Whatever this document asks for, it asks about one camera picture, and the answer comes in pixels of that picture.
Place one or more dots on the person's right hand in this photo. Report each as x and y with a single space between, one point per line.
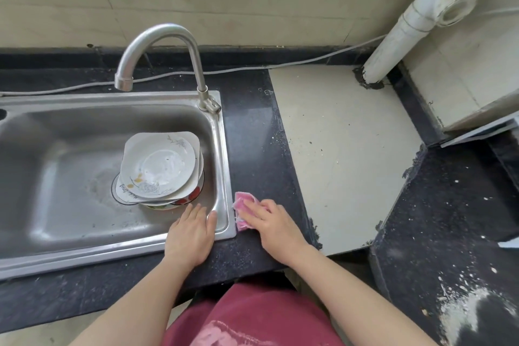
277 232

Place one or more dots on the person's left hand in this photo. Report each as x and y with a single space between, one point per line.
190 236

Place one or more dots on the white plate orange green print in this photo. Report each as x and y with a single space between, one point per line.
158 207

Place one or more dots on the white square plate pink flower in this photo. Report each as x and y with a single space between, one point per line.
121 193

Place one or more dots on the white round plate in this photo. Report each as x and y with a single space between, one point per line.
162 163

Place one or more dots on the pile of crumbs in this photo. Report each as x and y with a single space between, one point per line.
462 309

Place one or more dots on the steel faucet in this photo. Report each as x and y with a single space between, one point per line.
162 31

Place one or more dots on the white metal shelf rack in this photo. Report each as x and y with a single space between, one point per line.
478 131

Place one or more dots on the person's left forearm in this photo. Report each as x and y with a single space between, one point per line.
138 309

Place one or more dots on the strawberry print plate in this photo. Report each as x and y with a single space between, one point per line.
192 195

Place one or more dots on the pink cloth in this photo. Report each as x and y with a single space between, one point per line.
241 201

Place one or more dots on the stainless steel sink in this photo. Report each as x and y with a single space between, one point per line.
61 204

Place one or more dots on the person's right forearm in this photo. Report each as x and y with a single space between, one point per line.
357 305

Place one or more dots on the black speckled countertop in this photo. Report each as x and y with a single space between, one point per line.
251 135

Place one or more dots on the white drain pipe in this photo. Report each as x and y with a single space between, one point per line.
409 25

